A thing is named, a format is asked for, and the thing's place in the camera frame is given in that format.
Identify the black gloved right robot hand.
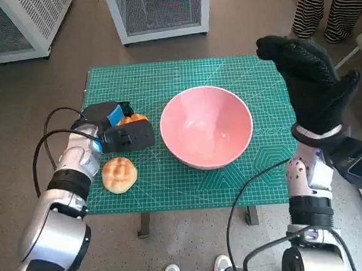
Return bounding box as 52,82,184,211
254,29,362,143

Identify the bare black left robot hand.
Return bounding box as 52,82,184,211
79,99,136,132

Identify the oblong toy bread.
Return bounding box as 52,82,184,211
115,112,149,126

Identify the round toy bread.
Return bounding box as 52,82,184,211
100,155,140,196

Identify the pink bowl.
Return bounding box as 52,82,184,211
157,83,256,174

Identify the person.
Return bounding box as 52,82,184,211
290,0,362,47

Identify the green cutting mat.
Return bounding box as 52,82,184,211
77,53,302,216

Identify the white mesh cabinet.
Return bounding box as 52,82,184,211
103,0,214,48
0,0,78,66

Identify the dark table leg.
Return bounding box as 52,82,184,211
245,204,260,227
136,211,153,240

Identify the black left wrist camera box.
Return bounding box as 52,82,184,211
101,118,156,155

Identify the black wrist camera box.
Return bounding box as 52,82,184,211
321,135,362,201
101,118,156,155

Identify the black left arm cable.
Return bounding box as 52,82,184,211
42,107,88,169
29,127,107,197

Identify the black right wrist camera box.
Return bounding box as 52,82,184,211
321,135,362,201

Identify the long black cable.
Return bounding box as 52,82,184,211
222,158,301,271

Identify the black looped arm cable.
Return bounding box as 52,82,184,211
241,226,358,271

